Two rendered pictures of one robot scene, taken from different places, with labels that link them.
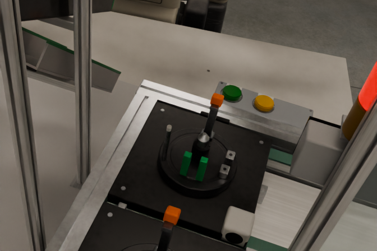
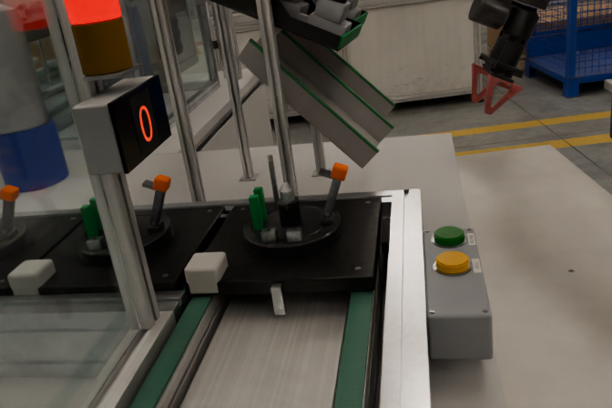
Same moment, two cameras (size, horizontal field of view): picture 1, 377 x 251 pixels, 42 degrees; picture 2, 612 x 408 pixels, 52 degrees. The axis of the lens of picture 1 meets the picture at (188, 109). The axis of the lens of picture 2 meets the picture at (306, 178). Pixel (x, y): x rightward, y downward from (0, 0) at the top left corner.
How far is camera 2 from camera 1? 1.08 m
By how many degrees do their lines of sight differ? 77
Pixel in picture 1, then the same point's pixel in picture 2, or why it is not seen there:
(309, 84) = not seen: outside the picture
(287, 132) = (409, 296)
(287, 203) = (292, 345)
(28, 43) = (334, 90)
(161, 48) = (570, 229)
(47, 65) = (249, 62)
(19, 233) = not seen: hidden behind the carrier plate
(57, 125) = not seen: hidden behind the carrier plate
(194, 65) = (568, 258)
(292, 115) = (453, 294)
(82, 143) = (287, 178)
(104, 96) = (429, 219)
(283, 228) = (246, 346)
